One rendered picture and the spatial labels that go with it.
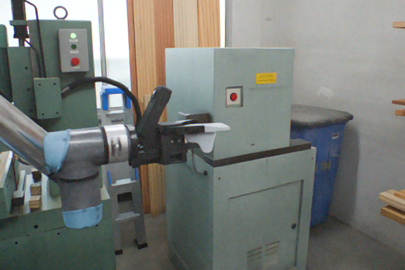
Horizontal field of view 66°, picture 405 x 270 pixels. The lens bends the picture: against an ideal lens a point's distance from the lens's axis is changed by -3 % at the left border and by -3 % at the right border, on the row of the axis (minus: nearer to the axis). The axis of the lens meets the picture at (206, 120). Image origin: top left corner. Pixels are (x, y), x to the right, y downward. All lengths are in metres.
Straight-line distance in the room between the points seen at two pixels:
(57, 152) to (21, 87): 0.84
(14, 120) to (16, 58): 0.71
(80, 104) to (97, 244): 0.59
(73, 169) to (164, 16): 2.38
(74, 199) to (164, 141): 0.20
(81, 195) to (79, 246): 0.86
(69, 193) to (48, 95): 0.71
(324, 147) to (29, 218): 1.89
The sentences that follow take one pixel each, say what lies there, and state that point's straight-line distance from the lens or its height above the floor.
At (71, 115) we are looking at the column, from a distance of 1.41.
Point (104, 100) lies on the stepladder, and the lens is 2.20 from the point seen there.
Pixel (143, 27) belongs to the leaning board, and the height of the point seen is 1.58.
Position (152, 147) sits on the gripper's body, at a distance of 0.67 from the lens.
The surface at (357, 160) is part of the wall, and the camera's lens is 2.73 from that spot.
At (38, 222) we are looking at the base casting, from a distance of 1.43.
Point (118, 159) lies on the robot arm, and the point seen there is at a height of 1.19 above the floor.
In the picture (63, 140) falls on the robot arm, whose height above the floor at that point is 1.24.
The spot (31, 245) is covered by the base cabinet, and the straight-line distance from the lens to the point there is 1.47.
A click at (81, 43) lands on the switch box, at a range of 1.32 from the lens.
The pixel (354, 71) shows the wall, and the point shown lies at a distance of 2.67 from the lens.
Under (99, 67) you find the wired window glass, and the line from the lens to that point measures 2.92.
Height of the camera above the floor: 1.40
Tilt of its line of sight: 12 degrees down
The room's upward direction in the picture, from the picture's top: straight up
